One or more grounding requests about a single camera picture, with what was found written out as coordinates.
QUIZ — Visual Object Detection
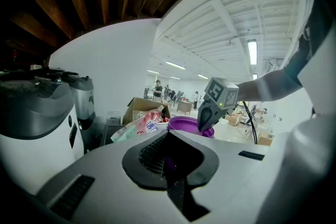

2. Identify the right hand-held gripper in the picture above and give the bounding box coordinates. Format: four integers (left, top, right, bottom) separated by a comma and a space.
197, 77, 239, 132

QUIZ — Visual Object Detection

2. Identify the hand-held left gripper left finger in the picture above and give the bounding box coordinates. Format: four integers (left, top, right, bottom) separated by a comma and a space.
35, 129, 190, 224

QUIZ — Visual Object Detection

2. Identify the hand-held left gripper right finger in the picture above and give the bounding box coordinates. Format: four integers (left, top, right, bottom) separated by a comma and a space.
168, 129, 272, 224

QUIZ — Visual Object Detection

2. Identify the purple powder container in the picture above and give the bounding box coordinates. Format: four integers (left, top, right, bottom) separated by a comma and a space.
167, 116, 216, 140

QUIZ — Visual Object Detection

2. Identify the floral detergent refill pouch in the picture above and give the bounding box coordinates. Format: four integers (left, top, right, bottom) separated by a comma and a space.
110, 105, 165, 144

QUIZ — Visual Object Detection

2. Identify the long ceiling light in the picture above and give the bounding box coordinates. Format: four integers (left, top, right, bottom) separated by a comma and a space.
165, 61, 186, 70
247, 38, 258, 66

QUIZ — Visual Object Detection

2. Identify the small white box appliance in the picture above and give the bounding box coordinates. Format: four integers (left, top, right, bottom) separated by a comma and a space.
106, 110, 123, 126

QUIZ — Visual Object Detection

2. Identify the white and black appliance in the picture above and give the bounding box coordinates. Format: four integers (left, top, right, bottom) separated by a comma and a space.
0, 81, 85, 195

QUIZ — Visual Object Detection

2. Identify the open cardboard box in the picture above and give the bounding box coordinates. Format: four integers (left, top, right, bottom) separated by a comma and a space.
122, 97, 171, 126

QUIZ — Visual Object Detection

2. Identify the dark grey appliance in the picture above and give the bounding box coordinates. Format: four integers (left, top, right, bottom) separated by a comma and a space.
65, 76, 96, 129

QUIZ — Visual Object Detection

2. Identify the black cable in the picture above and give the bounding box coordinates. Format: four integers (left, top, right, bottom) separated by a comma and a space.
243, 101, 258, 144

